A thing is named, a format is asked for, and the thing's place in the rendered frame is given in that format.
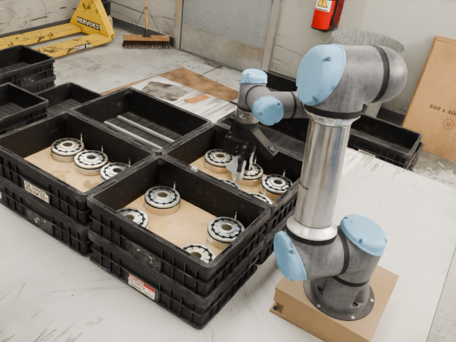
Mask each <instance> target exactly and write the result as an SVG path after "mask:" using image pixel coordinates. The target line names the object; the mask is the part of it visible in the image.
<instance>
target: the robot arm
mask: <svg viewBox="0 0 456 342"><path fill-rule="evenodd" d="M407 77H408V71H407V67H406V64H405V61H404V60H403V58H402V57H401V55H399V53H397V52H396V51H394V50H393V49H391V48H389V47H385V46H381V45H340V44H338V43H332V44H330V45H317V46H315V47H313V48H311V49H310V50H309V51H308V53H306V55H305V56H304V57H303V59H302V61H301V63H300V65H299V69H298V72H297V81H296V86H297V87H298V88H297V91H296V92H270V91H269V89H268V88H267V87H266V84H267V74H266V73H265V72H264V71H261V70H258V69H246V70H245V71H243V73H242V78H241V81H240V89H239V94H238V100H237V109H236V113H235V114H234V115H233V116H232V117H230V118H229V121H230V122H231V128H230V132H228V133H227V135H226V136H225V138H224V144H223V151H224V152H226V153H228V154H230V155H236V156H235V158H234V161H233V162H232V163H227V164H226V169H228V171H230V172H232V173H233V174H234V175H236V182H237V183H239V182H240V181H241V180H242V179H243V174H244V169H245V170H250V168H251V165H252V162H253V159H254V154H255V151H256V148H257V149H258V150H259V151H260V152H261V153H262V154H263V155H264V156H265V157H266V158H267V159H268V160H269V159H271V158H272V157H274V156H275V155H276V154H277V153H278V150H277V149H276V148H275V147H274V145H273V144H272V143H271V142H270V141H269V140H268V138H267V137H266V136H265V135H264V134H263V133H262V132H261V131H260V130H259V129H258V128H257V127H258V124H259V121H260V122H261V123H262V124H264V125H266V126H272V125H273V124H276V123H278V122H279V121H280V120H281V119H289V118H309V125H308V131H307V138H306V143H305V152H304V156H303V165H302V169H301V177H300V182H299V190H298V196H297V204H296V208H295V213H294V215H292V216H291V217H289V218H288V220H287V222H286V230H285V231H280V232H277V233H276V235H275V237H274V241H273V247H274V252H275V258H276V261H277V263H278V267H279V268H280V271H281V272H282V274H283V275H284V277H285V278H287V279H288V280H291V281H299V280H303V281H306V280H309V279H311V290H312V292H313V294H314V296H315V297H316V298H317V300H319V302H321V304H323V305H324V306H325V307H327V308H329V309H331V310H333V311H335V312H339V313H342V314H353V313H356V312H358V311H360V310H362V309H363V308H364V307H365V305H366V303H367V301H368V298H369V284H370V278H371V276H372V274H373V272H374V270H375V268H376V266H377V264H378V262H379V260H380V258H381V256H382V255H383V254H384V251H385V247H386V244H387V237H386V234H385V232H384V230H382V228H381V227H380V226H379V225H378V224H377V223H376V222H374V221H373V220H370V219H369V218H367V217H365V216H362V215H359V214H348V215H346V216H344V217H343V219H342V220H341V222H340V225H337V226H336V225H335V224H334V223H333V215H334V211H335V205H336V201H337V194H338V190H339V184H340V180H341V173H342V169H343V163H344V159H345V152H346V148H347V142H348V138H349V131H350V128H351V124H352V122H353V121H355V120H357V119H358V118H360V116H361V112H362V105H363V104H375V103H380V102H387V101H389V100H391V99H393V98H395V97H397V95H399V94H400V93H401V91H403V89H404V87H405V85H406V81H407ZM230 135H231V136H230ZM225 141H226V145H225Z"/></svg>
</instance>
